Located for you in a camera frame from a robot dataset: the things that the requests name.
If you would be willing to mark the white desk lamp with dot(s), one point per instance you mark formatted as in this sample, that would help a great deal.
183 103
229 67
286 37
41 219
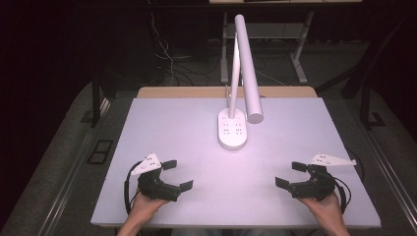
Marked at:
244 98

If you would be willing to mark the grey metal desk frame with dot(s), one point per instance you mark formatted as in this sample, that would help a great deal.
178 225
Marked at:
296 55

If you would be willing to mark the black metal stand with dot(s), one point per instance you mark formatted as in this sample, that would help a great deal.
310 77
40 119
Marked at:
365 105
95 98

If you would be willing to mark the person's right hand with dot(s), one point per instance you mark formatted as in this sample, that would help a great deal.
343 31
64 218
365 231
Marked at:
323 206

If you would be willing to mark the wooden table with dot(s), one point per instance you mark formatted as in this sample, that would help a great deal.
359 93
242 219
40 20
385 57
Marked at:
183 92

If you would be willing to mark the white table cover board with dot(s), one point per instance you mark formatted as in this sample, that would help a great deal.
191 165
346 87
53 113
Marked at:
196 196

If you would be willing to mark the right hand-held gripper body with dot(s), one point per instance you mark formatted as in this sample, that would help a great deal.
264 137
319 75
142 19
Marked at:
314 187

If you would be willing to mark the person's left hand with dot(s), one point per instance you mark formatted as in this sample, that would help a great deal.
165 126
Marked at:
146 206

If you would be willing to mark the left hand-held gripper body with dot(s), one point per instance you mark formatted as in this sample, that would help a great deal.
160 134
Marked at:
157 188

